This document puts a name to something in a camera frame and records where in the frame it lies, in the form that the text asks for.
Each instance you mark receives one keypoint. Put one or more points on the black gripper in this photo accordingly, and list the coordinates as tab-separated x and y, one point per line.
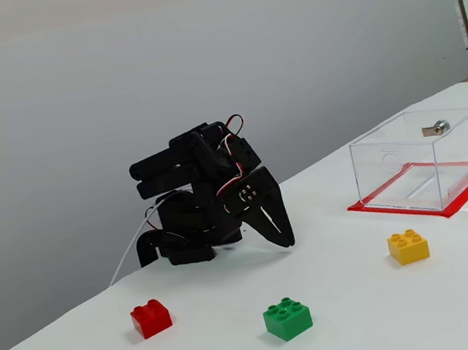
268	194

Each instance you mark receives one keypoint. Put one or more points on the red lego brick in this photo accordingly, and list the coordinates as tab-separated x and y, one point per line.
152	321

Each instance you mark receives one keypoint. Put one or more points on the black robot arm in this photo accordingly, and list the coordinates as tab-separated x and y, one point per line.
174	178

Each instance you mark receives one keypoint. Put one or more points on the green lego brick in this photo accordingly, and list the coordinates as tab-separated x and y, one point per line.
288	323

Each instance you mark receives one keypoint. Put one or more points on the transparent plastic box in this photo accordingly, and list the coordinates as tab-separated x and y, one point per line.
390	180

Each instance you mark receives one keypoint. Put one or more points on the yellow lego brick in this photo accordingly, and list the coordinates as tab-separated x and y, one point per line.
408	249

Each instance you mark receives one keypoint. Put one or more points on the metal box lock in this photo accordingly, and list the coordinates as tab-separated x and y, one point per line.
440	127

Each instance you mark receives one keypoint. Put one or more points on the red tape frame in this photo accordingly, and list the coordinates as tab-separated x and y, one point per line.
394	210

